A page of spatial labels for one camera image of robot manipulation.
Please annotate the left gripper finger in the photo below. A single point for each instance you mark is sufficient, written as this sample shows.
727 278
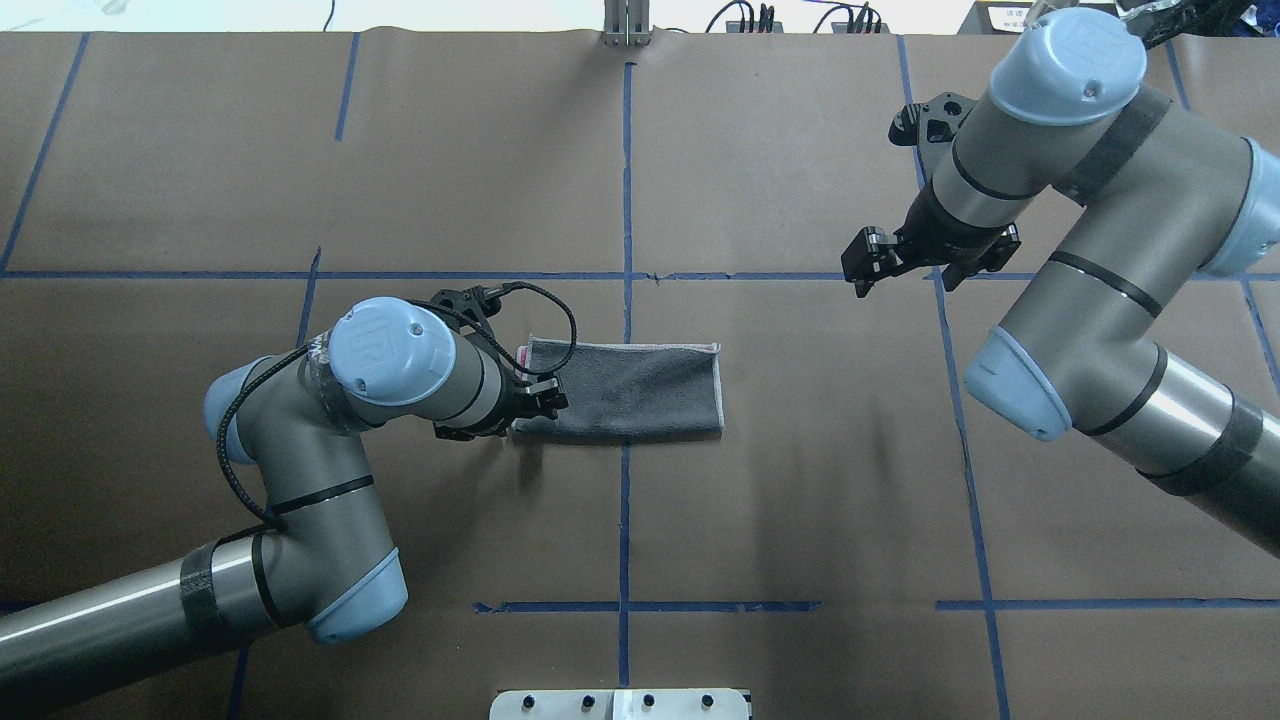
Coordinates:
542 398

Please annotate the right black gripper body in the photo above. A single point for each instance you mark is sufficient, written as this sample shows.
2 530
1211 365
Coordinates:
938 228

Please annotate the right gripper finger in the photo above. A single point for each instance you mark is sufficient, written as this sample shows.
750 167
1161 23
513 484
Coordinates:
872 255

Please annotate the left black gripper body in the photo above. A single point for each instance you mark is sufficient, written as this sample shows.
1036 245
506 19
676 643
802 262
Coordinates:
511 399

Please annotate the pink grey microfiber towel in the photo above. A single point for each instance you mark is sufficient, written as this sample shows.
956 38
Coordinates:
636 393

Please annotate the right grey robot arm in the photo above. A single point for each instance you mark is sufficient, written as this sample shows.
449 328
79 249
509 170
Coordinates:
1165 195

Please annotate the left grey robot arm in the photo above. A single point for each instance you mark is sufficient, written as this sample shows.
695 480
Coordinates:
287 431

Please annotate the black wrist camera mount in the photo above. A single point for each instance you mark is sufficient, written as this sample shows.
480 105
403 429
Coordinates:
924 125

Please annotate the grey aluminium post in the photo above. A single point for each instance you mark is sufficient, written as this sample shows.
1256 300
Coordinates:
627 23

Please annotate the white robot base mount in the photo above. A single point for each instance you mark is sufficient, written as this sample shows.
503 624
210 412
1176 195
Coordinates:
624 703

